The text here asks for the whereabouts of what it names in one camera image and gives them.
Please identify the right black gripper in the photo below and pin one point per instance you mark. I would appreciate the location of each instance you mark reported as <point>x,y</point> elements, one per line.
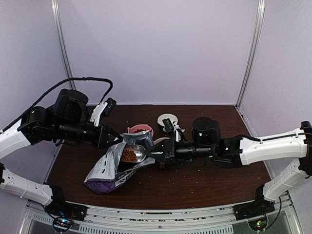
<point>168,146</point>

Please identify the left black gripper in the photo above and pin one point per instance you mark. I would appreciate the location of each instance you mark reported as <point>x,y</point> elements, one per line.
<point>101,142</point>

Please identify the metal food scoop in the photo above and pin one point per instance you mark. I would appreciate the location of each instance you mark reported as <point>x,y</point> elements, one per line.
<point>135,154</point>

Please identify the purple pet food bag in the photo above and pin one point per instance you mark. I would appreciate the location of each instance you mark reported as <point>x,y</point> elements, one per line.
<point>109,172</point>

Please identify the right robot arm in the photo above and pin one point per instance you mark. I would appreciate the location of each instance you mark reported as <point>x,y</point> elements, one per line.
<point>243,150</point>

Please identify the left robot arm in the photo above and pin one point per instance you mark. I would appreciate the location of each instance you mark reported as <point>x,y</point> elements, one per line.
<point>68,119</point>

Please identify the brown kibble pet food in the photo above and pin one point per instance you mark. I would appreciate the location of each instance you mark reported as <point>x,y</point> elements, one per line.
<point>139,142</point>

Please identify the cream cat-ear bowl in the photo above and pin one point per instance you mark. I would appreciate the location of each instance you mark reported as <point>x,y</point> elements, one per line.
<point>161,164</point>

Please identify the pink cat-ear bowl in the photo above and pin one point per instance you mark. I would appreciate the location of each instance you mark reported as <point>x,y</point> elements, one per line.
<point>140,128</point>

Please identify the dark blue ceramic bowl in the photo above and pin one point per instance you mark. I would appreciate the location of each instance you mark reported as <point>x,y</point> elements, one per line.
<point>160,120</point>

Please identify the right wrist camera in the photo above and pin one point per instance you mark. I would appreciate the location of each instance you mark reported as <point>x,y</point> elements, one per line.
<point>174,131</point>

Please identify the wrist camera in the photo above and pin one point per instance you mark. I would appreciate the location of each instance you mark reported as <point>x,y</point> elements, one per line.
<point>102,110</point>
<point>174,131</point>

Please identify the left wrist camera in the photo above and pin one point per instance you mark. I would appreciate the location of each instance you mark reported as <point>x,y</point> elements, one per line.
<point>102,110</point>

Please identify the front aluminium rail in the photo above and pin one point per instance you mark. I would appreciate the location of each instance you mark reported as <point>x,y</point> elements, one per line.
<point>212,220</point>

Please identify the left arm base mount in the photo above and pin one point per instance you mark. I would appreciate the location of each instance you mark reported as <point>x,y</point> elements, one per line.
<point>63,213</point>

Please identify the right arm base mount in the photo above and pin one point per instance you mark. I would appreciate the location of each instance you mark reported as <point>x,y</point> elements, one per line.
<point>258,207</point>

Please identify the right aluminium frame post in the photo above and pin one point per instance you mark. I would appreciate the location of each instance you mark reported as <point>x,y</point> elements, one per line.
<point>258,25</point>

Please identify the aluminium frame post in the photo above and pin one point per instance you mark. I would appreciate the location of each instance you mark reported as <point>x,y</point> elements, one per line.
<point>258,25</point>
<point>61,40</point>

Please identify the left aluminium frame post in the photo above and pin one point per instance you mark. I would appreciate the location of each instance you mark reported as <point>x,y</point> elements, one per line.
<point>61,40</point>

